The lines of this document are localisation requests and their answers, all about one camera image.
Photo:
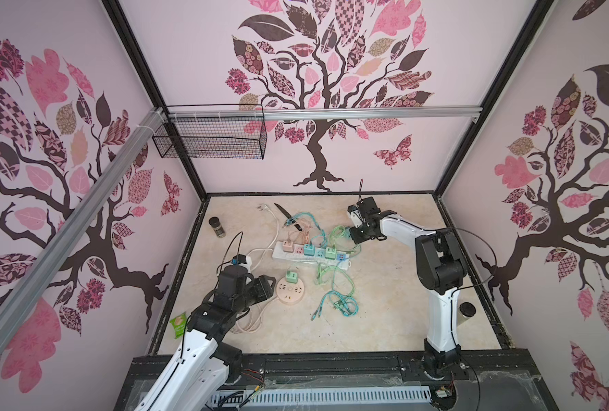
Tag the green packet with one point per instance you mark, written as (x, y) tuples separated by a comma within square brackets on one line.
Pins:
[(179, 324)]

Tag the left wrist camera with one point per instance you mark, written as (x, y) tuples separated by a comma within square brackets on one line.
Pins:
[(243, 261)]

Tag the pink charger plug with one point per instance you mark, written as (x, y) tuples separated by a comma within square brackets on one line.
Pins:
[(288, 246)]

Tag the black knife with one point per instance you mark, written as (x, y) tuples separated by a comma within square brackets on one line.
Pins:
[(290, 219)]

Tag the white vented cable duct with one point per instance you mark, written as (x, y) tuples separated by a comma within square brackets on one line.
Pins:
[(272, 398)]

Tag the teal charger plug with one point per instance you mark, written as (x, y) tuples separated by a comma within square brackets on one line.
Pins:
[(309, 250)]

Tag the round pink power strip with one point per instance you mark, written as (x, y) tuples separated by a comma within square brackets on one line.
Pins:
[(290, 294)]

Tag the wire mesh basket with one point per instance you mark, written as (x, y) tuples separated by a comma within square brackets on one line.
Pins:
[(213, 131)]

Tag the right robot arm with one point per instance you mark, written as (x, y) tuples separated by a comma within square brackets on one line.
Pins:
[(441, 268)]

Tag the black lid jar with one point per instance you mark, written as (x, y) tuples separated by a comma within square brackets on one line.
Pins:
[(466, 311)]

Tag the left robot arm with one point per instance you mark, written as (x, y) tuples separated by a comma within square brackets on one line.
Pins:
[(203, 363)]

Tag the white multicolour power strip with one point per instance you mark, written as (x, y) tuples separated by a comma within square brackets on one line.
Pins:
[(297, 256)]

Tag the black cap spice bottle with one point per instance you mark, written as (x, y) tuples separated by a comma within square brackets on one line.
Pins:
[(217, 227)]

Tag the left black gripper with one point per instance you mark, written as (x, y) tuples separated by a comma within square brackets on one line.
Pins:
[(262, 288)]

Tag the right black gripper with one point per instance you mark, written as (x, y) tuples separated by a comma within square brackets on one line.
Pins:
[(358, 229)]

